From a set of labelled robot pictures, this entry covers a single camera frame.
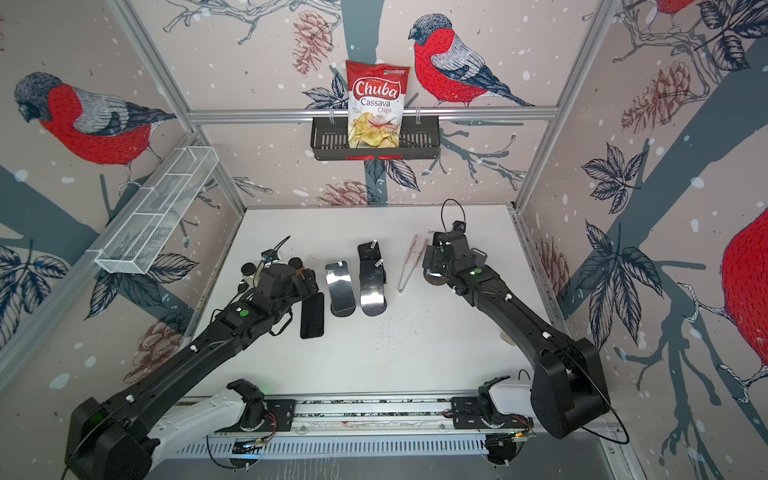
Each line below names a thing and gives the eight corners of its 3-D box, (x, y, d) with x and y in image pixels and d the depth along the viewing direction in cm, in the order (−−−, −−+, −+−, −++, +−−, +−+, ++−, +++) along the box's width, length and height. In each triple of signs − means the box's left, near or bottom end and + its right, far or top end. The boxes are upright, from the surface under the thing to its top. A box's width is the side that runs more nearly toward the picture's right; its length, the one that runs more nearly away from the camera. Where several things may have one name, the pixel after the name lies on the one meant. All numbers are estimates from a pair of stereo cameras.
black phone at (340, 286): (336, 317, 92) (329, 298, 82) (330, 286, 99) (323, 265, 90) (358, 311, 93) (354, 291, 84) (351, 280, 101) (346, 260, 91)
